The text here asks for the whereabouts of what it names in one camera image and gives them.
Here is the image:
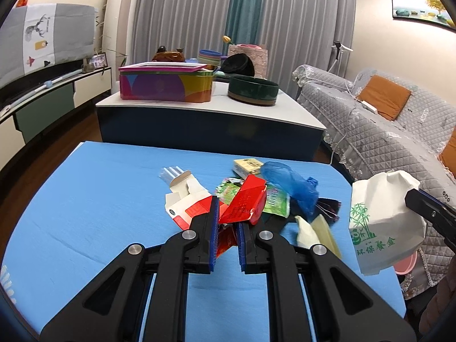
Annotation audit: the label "white-topped coffee table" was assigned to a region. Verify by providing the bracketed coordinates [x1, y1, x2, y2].
[95, 80, 327, 162]

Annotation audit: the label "blue plastic bag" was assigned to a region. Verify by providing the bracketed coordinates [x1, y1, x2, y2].
[261, 161, 320, 219]

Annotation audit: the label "blue mat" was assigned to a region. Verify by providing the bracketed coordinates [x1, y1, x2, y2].
[0, 142, 407, 342]

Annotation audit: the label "white rod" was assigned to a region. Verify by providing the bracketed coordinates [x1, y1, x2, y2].
[0, 69, 81, 115]

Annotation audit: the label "dark green round tin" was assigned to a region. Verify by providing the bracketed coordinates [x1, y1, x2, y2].
[228, 75, 279, 107]

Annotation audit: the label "dry plant twigs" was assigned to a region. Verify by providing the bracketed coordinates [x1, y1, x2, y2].
[94, 3, 128, 65]

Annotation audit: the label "grey quilted sofa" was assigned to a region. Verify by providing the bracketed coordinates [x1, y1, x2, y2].
[292, 64, 456, 300]

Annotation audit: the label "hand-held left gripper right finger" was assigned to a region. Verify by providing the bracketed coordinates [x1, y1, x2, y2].
[237, 220, 416, 342]

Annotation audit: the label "grey curtains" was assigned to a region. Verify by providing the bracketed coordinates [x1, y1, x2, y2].
[130, 0, 357, 93]

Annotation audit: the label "grey cloth-covered television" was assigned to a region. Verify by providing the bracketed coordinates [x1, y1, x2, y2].
[0, 3, 98, 85]

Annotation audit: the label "pale yellow packet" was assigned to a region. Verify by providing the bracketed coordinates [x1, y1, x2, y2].
[312, 215, 343, 260]

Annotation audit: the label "red foil wrapper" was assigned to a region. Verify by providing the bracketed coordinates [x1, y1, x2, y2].
[215, 174, 268, 259]

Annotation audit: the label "framed wall picture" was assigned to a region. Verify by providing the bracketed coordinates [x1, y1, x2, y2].
[391, 0, 456, 31]

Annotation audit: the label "clear plastic wrapper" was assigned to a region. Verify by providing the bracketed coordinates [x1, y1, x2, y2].
[159, 166, 193, 186]

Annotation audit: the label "pink bin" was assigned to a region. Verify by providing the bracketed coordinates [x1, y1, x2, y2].
[394, 253, 417, 275]

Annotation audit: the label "white and red carton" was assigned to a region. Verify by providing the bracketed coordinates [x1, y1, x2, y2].
[164, 171, 229, 231]

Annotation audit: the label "person's dark clothing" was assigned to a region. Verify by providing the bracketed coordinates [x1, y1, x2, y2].
[406, 256, 456, 339]

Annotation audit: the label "stack of coloured bowls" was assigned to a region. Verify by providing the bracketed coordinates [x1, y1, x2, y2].
[198, 49, 222, 68]

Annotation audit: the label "white paper bag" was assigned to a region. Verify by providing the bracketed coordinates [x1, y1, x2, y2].
[348, 170, 427, 276]

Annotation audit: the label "green flowered wrapper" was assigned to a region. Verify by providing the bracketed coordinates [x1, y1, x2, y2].
[215, 177, 290, 219]

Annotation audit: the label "small yellow box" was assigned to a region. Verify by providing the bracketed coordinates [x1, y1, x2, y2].
[233, 158, 265, 178]

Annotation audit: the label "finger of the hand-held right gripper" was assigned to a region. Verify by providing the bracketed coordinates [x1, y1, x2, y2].
[405, 189, 456, 223]
[427, 217, 456, 254]

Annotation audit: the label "dark purple wrapper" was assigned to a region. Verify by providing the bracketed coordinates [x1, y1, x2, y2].
[315, 199, 342, 226]

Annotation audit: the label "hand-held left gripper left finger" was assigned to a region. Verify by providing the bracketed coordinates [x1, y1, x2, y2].
[39, 196, 220, 342]

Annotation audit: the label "brown teapot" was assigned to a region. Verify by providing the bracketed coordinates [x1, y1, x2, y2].
[152, 46, 186, 63]

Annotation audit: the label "colourful tin box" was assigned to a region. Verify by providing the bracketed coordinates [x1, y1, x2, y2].
[119, 62, 215, 103]

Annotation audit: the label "television cabinet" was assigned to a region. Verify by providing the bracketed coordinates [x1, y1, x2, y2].
[0, 65, 113, 166]

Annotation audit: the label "pink patterned gift bag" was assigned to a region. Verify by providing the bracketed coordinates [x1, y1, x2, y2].
[228, 44, 268, 79]

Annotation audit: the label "orange cushion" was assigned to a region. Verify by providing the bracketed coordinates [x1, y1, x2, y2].
[437, 139, 456, 179]
[358, 76, 412, 121]

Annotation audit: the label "black round lid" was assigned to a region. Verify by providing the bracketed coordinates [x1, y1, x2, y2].
[221, 53, 255, 78]

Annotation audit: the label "white standing air conditioner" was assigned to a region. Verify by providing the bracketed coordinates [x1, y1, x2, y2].
[106, 0, 138, 93]

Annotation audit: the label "teal curtain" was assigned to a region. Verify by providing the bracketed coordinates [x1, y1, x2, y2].
[224, 0, 266, 58]

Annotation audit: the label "white plastic wrapper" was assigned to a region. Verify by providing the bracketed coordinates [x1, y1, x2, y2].
[295, 216, 322, 248]

